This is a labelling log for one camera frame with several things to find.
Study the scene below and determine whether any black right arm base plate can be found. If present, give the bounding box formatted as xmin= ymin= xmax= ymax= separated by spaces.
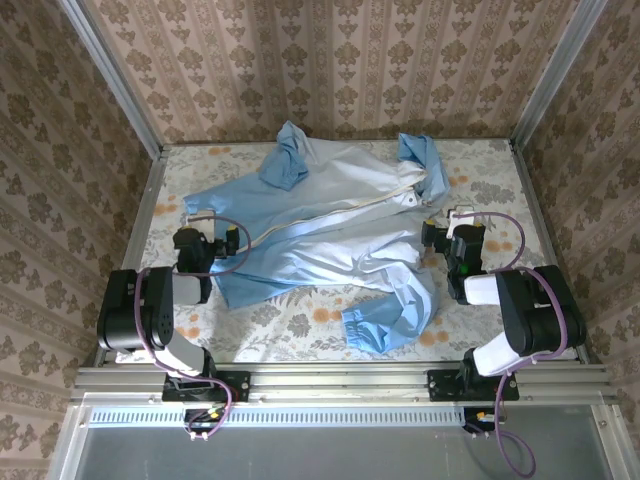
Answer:
xmin=427 ymin=368 xmax=520 ymax=402

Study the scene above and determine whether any black connector box with wires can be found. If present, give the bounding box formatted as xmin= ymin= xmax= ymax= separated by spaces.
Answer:
xmin=462 ymin=407 xmax=503 ymax=435
xmin=182 ymin=407 xmax=229 ymax=437

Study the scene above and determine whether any floral table cloth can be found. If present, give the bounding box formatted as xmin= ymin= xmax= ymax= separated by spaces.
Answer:
xmin=115 ymin=138 xmax=581 ymax=364

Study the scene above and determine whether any aluminium frame corner post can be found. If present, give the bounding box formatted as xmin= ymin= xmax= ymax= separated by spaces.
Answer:
xmin=508 ymin=0 xmax=610 ymax=147
xmin=55 ymin=0 xmax=167 ymax=157

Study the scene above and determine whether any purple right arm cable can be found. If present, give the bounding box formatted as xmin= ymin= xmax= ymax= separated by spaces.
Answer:
xmin=452 ymin=210 xmax=571 ymax=476

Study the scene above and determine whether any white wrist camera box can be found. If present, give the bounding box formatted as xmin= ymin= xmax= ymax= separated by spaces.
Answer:
xmin=445 ymin=206 xmax=477 ymax=240
xmin=186 ymin=209 xmax=217 ymax=237

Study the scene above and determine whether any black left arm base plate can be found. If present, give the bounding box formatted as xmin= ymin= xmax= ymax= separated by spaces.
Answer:
xmin=161 ymin=370 xmax=252 ymax=402

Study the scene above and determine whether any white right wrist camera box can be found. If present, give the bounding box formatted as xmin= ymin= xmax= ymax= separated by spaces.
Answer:
xmin=445 ymin=206 xmax=477 ymax=240

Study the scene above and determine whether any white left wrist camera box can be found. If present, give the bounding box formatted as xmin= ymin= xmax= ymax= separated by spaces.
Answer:
xmin=186 ymin=209 xmax=217 ymax=237

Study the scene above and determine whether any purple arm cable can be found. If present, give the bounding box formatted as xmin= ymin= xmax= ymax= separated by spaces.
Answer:
xmin=132 ymin=214 xmax=253 ymax=444
xmin=452 ymin=210 xmax=571 ymax=476

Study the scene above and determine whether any aluminium table side rail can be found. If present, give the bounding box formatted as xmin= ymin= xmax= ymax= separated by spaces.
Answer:
xmin=508 ymin=139 xmax=592 ymax=364
xmin=93 ymin=144 xmax=170 ymax=369

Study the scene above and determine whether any light blue zip jacket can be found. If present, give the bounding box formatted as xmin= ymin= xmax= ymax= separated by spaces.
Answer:
xmin=182 ymin=119 xmax=452 ymax=357

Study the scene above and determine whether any aluminium frame cross rail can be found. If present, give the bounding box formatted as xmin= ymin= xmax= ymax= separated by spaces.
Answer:
xmin=69 ymin=363 xmax=619 ymax=407

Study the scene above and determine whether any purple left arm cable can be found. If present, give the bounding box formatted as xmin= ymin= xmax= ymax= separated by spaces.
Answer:
xmin=132 ymin=214 xmax=253 ymax=444

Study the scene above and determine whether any slotted grey cable duct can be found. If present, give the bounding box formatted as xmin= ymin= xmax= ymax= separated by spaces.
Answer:
xmin=86 ymin=405 xmax=465 ymax=429

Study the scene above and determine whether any grey metal panel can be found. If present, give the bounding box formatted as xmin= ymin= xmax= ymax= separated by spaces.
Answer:
xmin=47 ymin=393 xmax=628 ymax=480

